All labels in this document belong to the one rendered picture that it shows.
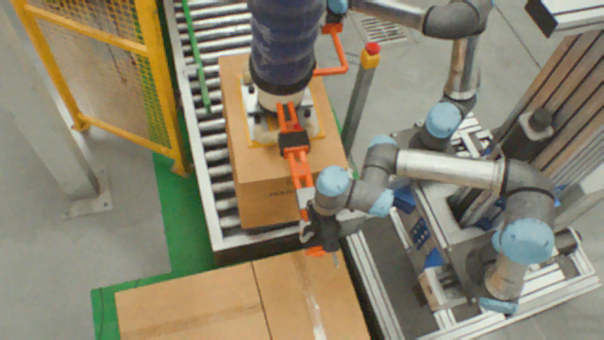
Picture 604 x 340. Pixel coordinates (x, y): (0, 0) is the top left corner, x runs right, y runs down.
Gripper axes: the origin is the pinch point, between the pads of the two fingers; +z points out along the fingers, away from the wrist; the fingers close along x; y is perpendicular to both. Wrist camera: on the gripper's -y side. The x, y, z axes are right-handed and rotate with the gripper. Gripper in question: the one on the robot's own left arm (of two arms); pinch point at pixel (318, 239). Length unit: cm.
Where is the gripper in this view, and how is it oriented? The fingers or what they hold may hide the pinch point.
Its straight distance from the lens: 153.6
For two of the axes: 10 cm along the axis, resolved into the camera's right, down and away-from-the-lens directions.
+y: -2.2, -8.6, 4.7
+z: -0.8, 5.0, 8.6
